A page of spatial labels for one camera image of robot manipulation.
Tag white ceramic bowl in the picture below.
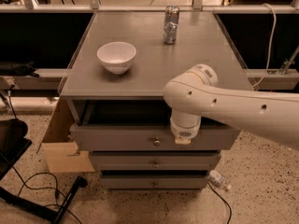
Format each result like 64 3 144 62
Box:
97 42 136 75

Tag cardboard box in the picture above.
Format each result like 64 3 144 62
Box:
41 99 94 173

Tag black cloth on rail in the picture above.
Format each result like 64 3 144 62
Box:
0 61 39 77

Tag grey top drawer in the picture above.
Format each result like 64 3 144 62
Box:
70 125 240 151

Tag grey drawer cabinet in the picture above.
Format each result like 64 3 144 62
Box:
61 12 250 179

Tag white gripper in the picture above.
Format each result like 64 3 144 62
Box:
170 109 201 145

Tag black floor cable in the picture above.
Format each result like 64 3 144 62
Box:
0 154 83 224

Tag grey bottom drawer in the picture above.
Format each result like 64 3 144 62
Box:
101 176 208 189

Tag grey drawer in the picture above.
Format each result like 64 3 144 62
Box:
70 125 240 151
89 152 220 171
101 176 208 189

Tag grey middle drawer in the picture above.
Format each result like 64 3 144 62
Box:
89 152 220 171

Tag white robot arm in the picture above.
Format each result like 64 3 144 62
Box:
164 64 299 149

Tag silver soda can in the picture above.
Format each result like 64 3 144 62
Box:
164 6 179 45

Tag white hanging cable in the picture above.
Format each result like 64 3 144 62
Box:
251 3 278 89

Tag black cable right floor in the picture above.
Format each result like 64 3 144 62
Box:
207 182 233 224

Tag clear plastic bottle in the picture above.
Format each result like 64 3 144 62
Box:
209 170 232 191

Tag black stand base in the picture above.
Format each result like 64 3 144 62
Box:
0 119 87 224

